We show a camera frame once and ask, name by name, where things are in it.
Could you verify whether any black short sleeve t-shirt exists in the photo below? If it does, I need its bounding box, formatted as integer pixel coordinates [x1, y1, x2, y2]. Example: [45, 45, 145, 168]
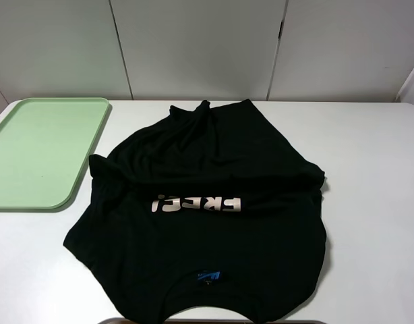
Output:
[63, 100, 326, 323]

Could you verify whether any light green plastic tray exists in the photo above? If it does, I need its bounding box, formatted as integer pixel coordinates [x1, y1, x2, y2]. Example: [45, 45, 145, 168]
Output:
[0, 98, 110, 210]

